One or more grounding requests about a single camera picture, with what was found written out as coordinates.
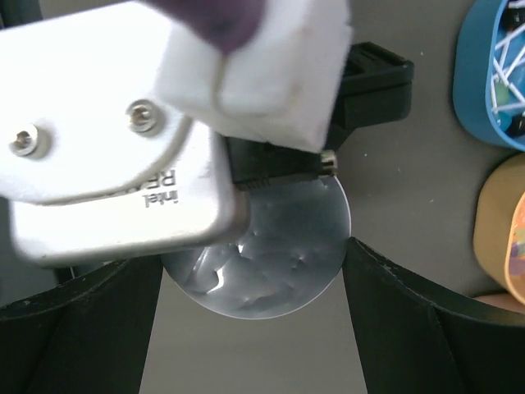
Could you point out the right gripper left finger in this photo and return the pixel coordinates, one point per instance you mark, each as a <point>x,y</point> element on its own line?
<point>89,335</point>

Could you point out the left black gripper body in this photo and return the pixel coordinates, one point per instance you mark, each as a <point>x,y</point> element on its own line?
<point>375,88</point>

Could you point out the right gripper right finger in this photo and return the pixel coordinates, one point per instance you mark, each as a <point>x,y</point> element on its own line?
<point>415,336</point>

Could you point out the clear jar lid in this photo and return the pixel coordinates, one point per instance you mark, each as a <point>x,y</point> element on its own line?
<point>292,251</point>

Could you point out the orange tray of candies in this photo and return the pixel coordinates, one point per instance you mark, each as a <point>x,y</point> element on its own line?
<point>498,234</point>

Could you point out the blue tray of lollipops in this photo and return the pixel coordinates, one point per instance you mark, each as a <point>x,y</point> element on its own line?
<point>488,81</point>

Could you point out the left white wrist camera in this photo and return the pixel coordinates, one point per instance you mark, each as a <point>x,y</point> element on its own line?
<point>124,133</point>

